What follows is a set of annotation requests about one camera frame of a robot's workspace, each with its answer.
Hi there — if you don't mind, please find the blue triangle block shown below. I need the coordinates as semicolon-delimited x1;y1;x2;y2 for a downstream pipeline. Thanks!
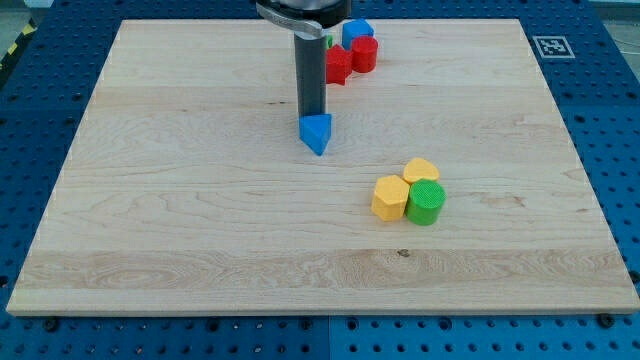
299;114;332;156

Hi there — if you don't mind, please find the yellow heart block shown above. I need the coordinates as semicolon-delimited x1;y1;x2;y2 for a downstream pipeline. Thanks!
402;157;440;184

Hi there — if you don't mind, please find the fiducial marker tag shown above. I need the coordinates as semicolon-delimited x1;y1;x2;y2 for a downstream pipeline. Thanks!
533;35;575;59

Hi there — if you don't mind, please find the yellow hexagon block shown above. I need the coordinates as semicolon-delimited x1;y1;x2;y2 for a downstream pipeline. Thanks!
371;175;410;221

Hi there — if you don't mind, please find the blue cube block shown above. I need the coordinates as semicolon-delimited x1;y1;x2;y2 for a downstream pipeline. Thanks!
341;18;374;50

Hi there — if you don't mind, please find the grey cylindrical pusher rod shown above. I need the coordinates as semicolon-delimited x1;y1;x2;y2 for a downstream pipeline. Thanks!
294;32;326;117

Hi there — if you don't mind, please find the green cylinder block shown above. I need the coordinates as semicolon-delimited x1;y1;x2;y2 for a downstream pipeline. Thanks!
406;179;447;226

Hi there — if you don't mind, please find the red star block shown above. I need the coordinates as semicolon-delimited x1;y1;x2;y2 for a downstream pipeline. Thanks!
326;44;352;86

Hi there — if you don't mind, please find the wooden board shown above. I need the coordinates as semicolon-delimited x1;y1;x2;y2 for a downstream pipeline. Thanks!
7;19;639;316

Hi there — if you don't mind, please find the red cylinder block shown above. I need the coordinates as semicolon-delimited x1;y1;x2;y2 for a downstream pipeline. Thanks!
351;35;379;73

